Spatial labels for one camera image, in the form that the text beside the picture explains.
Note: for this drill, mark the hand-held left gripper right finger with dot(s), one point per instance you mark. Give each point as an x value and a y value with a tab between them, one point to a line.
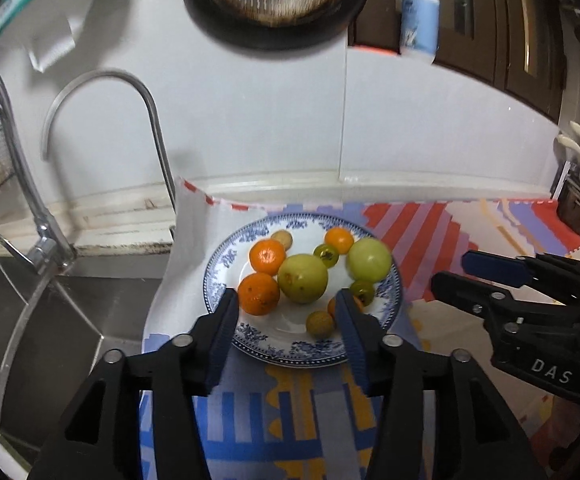
351	345

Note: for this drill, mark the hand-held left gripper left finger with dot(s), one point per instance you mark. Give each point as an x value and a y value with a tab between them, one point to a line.
222	345

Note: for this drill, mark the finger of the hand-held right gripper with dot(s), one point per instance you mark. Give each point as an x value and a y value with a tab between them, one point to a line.
462	290
492	266

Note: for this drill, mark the small tan fruit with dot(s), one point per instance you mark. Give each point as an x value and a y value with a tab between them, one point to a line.
320	323
282	238

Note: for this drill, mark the small orange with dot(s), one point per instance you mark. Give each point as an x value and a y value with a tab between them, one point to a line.
267	255
331	305
339	240

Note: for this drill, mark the small green fruit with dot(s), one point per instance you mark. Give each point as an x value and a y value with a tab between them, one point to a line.
326	255
361	292

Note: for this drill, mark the large orange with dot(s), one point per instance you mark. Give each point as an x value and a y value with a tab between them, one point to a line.
258	294

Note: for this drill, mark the blue and white plate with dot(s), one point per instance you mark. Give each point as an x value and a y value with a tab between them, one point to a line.
290	327

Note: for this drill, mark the large yellow-green apple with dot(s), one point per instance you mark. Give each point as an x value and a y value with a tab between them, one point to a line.
302	278

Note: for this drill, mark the green apple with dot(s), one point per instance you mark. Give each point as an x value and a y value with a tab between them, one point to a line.
368	260

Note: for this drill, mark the colourful patterned mat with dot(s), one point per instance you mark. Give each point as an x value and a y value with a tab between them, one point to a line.
420	225

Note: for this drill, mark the steel sink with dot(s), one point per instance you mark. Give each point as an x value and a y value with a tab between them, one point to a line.
60	320

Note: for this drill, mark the thin gooseneck faucet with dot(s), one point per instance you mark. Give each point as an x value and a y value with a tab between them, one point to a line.
152	120

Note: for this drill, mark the chrome mixer faucet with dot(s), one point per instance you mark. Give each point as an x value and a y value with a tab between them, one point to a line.
30	195

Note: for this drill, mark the dark wooden cabinet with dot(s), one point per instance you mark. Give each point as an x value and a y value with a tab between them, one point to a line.
500	20

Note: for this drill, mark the blue pump bottle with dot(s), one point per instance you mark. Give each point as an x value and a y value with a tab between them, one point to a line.
419	15

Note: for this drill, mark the black frying pan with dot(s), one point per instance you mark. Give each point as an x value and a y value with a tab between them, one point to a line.
275	5

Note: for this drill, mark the green and white packet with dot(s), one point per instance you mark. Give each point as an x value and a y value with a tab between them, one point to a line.
45	5

